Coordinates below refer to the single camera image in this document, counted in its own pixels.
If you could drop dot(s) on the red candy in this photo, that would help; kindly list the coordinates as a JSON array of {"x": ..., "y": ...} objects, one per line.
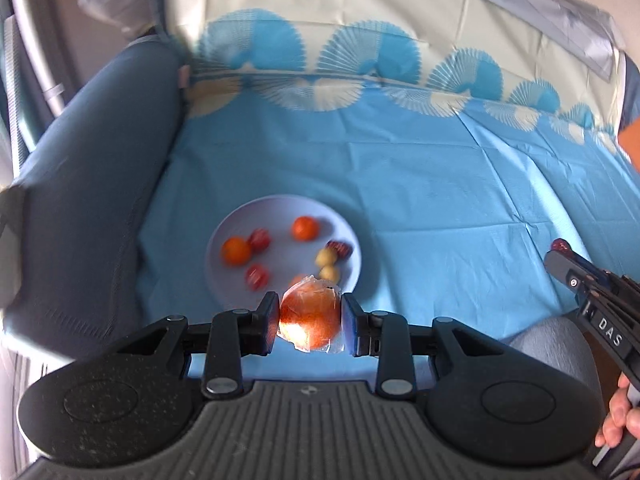
[{"x": 256, "y": 276}]

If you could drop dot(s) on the grey cloth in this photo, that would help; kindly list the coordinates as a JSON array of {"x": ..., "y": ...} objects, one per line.
[{"x": 555, "y": 350}]

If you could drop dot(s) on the white pole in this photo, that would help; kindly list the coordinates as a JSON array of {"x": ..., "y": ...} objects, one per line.
[{"x": 35, "y": 35}]

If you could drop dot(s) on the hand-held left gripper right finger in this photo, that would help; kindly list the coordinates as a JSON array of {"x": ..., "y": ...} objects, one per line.
[{"x": 348, "y": 325}]

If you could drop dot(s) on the small orange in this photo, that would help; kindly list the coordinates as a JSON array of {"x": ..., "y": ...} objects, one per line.
[
  {"x": 236, "y": 251},
  {"x": 305, "y": 228}
]

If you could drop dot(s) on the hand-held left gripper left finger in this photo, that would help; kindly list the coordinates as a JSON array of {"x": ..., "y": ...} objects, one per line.
[{"x": 272, "y": 321}]

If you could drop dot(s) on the small red fruit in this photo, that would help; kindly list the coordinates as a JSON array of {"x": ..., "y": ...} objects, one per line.
[{"x": 259, "y": 239}]

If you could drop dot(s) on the dried red date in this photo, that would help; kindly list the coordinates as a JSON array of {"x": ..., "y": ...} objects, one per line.
[
  {"x": 340, "y": 248},
  {"x": 560, "y": 245}
]

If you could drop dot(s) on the grey plastic cover sheet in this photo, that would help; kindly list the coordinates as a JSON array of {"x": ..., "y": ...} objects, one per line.
[{"x": 550, "y": 5}]

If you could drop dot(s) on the black smartphone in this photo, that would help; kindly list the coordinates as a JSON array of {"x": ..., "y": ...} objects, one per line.
[{"x": 7, "y": 245}]

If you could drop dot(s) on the small yellow fruit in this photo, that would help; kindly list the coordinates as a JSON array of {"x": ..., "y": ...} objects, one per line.
[
  {"x": 330, "y": 273},
  {"x": 325, "y": 258}
]

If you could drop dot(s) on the plastic-wrapped orange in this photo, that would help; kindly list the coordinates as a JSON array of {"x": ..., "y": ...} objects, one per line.
[{"x": 310, "y": 317}]

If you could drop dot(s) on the orange cloth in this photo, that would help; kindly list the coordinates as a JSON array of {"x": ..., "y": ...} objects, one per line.
[{"x": 632, "y": 141}]

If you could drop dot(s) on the pale blue plate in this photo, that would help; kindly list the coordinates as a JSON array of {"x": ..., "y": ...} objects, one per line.
[{"x": 285, "y": 260}]

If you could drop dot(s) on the person's right hand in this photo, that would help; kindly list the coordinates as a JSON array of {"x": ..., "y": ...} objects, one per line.
[{"x": 617, "y": 420}]

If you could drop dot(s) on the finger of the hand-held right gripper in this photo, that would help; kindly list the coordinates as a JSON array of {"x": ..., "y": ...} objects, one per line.
[{"x": 570, "y": 267}]

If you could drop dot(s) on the blue fan-patterned tablecloth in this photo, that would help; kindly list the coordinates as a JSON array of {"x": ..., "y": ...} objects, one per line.
[{"x": 425, "y": 185}]

